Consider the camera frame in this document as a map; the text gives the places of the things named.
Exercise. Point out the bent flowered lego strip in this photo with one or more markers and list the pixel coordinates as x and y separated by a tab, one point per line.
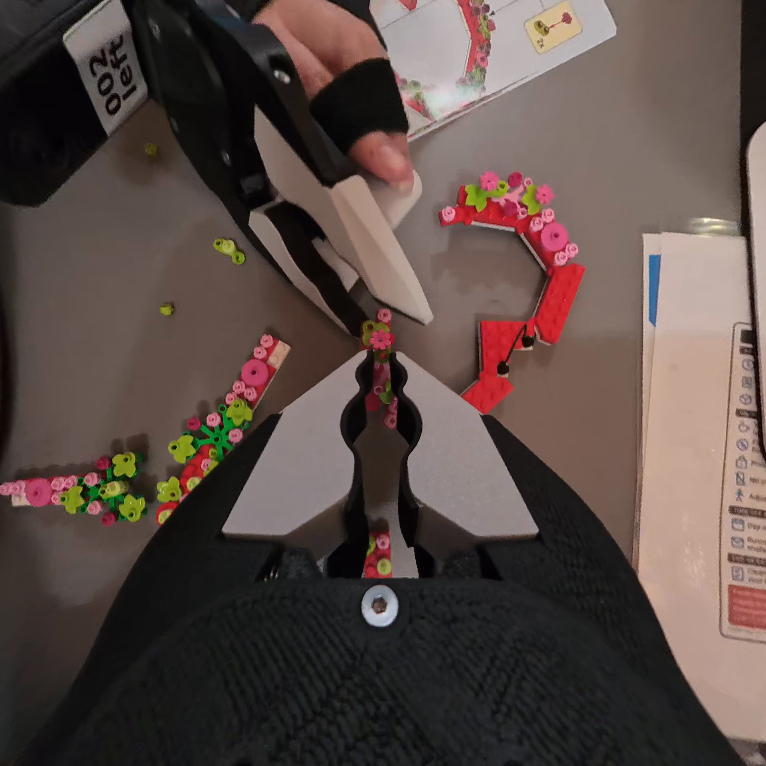
39	492

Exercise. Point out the short red flowered lego arc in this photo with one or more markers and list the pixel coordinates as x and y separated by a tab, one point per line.
380	338

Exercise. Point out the lego instruction booklet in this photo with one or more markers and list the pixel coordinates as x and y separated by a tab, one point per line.
538	60

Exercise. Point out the lime double flower lego piece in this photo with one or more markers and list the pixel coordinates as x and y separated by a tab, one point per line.
226	246

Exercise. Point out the printed instruction sheet in sleeve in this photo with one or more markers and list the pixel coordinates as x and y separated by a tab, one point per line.
694	419

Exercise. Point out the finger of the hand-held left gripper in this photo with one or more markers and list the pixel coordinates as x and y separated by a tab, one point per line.
377	245
269	245

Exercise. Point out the white rounded board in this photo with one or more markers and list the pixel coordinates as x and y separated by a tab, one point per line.
759	239

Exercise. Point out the small red flowered lego segment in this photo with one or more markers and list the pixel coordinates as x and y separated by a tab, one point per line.
378	562

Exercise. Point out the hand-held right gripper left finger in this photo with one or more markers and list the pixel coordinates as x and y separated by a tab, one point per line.
299	473

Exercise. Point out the white paper with blue stripe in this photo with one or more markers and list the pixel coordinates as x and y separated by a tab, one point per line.
654	287

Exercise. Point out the person's left hand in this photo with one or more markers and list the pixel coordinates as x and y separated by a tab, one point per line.
323	42

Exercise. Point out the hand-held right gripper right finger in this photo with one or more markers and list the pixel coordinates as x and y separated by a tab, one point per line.
467	473

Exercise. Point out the long flowered lego strip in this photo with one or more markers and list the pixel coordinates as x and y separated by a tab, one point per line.
254	374

